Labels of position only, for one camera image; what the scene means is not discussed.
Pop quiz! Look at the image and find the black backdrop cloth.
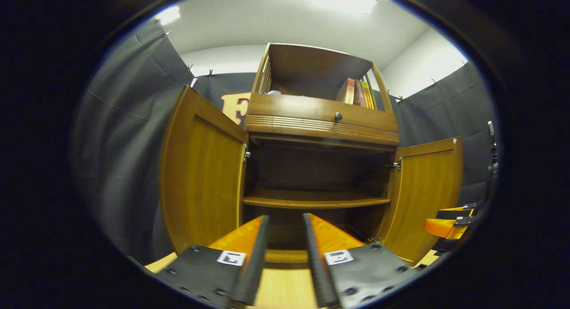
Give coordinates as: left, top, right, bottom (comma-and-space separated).
71, 20, 499, 265

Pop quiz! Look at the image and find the dark red book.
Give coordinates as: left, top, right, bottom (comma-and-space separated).
354, 79, 368, 107

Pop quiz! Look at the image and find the wooden ribbed drawer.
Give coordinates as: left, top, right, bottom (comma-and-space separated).
244, 93, 400, 147

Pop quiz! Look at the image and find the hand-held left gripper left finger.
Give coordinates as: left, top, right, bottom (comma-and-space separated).
154, 215, 270, 309

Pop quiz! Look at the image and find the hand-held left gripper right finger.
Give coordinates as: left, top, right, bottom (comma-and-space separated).
303, 212, 428, 309

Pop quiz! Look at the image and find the wooden double-door shoe cabinet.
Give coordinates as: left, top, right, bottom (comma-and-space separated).
159, 43, 464, 269

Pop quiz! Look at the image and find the wooden cabinet door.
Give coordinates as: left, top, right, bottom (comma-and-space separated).
379, 137, 464, 266
159, 85, 250, 255

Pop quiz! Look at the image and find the small ceiling light panel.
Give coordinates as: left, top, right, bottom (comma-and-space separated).
156, 5, 181, 25

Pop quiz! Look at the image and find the beige and red book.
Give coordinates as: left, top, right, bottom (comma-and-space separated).
336, 78, 356, 104

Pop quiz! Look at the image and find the wooden inner shelf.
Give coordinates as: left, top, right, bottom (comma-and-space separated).
243, 189, 391, 210

